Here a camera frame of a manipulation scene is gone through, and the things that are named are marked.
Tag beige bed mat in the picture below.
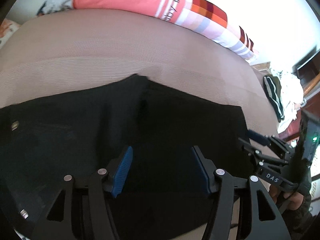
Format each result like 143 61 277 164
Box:
0 9 279 140

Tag person's right hand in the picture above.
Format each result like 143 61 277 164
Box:
271 175 312 212

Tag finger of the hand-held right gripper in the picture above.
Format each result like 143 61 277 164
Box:
246 129 292 154
239 137 288 173

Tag white crumpled cloth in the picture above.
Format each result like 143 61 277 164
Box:
275 69 305 133

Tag olive navy striped garment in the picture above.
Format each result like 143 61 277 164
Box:
263 74 286 123

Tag black pants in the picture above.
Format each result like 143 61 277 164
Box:
0 74 270 240

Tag brown patterned board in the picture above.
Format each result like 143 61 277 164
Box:
250 61 272 72

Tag dark wooden furniture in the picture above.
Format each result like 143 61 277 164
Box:
292 45 320 87

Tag red-brown wooden bed frame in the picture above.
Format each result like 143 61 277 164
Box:
278 75 320 145

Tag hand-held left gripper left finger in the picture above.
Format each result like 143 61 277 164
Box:
32 145 133 240

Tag floral pillow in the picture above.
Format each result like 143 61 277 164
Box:
0 20 21 46

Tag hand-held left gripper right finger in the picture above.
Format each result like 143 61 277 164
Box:
190 146 292 240

